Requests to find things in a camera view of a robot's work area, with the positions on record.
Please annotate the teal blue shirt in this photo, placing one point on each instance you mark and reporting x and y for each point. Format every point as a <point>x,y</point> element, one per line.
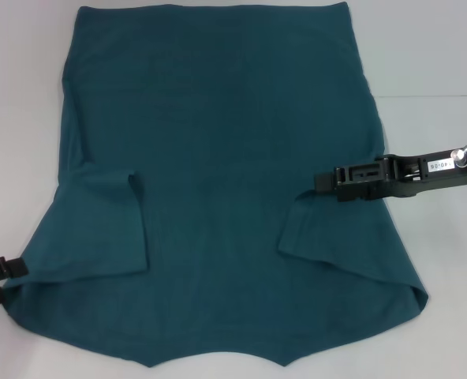
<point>217,177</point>

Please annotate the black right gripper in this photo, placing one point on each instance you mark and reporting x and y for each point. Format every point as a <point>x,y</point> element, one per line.
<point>415,181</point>

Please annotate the white number label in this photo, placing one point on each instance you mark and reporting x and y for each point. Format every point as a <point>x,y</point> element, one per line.
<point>440,166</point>

